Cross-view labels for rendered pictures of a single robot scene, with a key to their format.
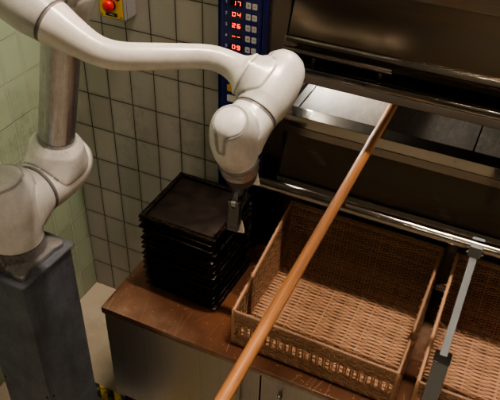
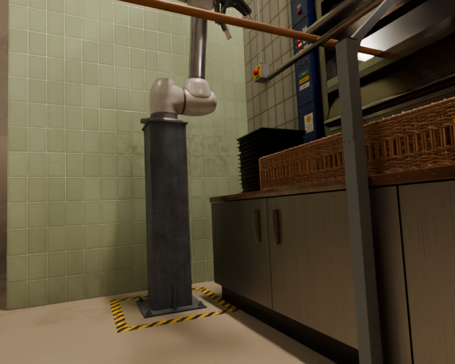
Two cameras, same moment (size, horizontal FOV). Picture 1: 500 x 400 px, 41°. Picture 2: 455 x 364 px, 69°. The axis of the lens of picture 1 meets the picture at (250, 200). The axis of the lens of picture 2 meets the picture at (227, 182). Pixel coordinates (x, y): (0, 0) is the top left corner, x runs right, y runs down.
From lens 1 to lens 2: 2.00 m
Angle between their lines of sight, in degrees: 57
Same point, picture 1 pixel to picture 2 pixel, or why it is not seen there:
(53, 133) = (191, 68)
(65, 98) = (195, 47)
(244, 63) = not seen: outside the picture
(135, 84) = (269, 117)
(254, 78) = not seen: outside the picture
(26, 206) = (165, 86)
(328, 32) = not seen: hidden behind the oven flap
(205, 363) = (243, 211)
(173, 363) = (232, 227)
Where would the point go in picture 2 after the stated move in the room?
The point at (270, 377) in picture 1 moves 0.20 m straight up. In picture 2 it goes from (269, 193) to (266, 144)
